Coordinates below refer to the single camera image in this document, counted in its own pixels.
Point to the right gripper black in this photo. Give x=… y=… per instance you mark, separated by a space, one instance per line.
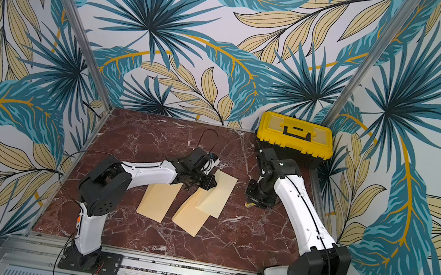
x=259 y=196

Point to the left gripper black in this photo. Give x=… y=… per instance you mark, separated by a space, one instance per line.
x=211 y=182

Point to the yellow glue stick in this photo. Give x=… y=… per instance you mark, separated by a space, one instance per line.
x=249 y=205

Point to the manila envelope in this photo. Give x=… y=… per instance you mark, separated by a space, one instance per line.
x=157 y=200
x=188 y=217
x=213 y=201

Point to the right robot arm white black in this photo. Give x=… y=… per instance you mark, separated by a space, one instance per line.
x=281 y=181

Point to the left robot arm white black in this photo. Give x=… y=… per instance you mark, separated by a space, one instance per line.
x=102 y=190

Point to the yellow black toolbox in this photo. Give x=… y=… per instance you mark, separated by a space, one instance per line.
x=307 y=143

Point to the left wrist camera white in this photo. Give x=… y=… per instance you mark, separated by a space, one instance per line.
x=212 y=163

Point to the right aluminium corner post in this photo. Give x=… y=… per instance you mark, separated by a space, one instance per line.
x=397 y=22

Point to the aluminium corner post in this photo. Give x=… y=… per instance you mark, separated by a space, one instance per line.
x=397 y=22
x=77 y=27

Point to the left aluminium corner post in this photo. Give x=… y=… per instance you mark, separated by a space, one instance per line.
x=77 y=27

